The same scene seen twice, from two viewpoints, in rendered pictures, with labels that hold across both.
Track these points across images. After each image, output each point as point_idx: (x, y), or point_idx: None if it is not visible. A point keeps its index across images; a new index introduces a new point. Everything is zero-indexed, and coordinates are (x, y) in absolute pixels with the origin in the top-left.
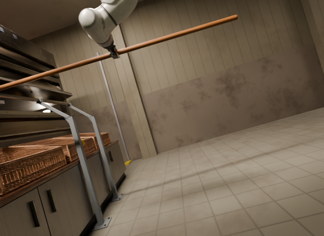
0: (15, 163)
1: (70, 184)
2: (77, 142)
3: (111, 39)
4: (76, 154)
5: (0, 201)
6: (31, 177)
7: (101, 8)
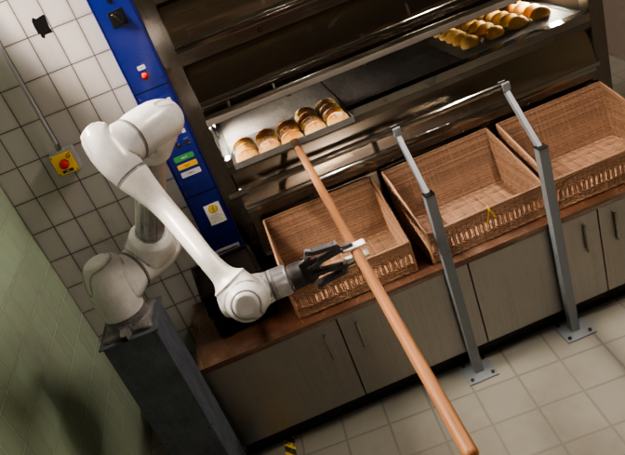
0: (312, 285)
1: (409, 310)
2: (437, 244)
3: (285, 295)
4: (455, 246)
5: (283, 336)
6: (338, 299)
7: None
